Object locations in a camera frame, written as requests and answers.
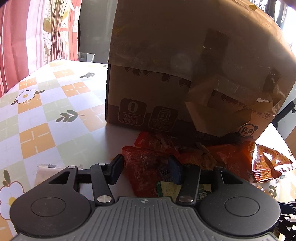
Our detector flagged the brown cardboard box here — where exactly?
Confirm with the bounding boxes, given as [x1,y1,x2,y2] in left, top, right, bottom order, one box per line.
[106,1,295,142]

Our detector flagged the small orange snack packet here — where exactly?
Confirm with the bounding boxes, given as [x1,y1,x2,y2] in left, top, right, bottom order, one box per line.
[251,143,295,182]

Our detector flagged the large red snack bag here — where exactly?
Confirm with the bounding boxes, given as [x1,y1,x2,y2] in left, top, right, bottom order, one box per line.
[121,132,220,197]

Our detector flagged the white plastic container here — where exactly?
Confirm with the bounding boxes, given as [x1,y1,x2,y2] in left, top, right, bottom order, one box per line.
[78,52,95,63]

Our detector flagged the white wrapped snack packet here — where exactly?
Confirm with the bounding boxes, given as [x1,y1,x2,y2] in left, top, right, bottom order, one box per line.
[33,163,84,187]

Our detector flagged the green yellow snack packet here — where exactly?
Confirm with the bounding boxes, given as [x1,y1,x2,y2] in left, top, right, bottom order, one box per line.
[156,181,212,199]

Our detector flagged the floral checkered tablecloth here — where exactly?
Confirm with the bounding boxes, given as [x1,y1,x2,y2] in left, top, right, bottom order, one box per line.
[0,59,296,241]

